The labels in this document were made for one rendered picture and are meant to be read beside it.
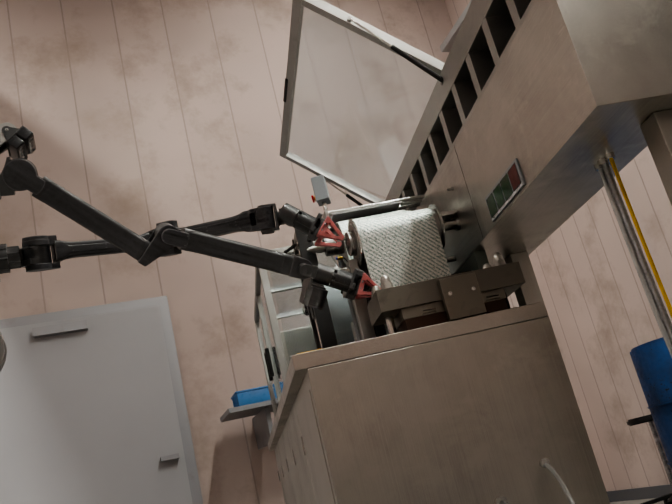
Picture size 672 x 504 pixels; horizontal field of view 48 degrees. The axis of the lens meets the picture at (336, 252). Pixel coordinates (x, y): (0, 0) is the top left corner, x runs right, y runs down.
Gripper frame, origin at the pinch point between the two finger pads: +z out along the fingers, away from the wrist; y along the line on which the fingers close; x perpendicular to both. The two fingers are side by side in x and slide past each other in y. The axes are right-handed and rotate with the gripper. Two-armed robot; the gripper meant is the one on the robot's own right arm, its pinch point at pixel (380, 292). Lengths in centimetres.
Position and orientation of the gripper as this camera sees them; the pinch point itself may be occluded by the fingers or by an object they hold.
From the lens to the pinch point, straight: 216.4
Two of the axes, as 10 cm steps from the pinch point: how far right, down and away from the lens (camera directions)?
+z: 9.5, 3.0, 0.1
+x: 2.8, -9.0, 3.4
